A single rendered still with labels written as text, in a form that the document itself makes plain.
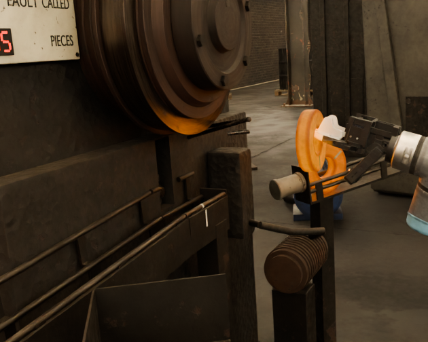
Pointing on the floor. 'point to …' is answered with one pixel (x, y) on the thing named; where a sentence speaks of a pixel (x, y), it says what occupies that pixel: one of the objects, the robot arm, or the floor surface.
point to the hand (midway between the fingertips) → (312, 133)
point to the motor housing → (295, 286)
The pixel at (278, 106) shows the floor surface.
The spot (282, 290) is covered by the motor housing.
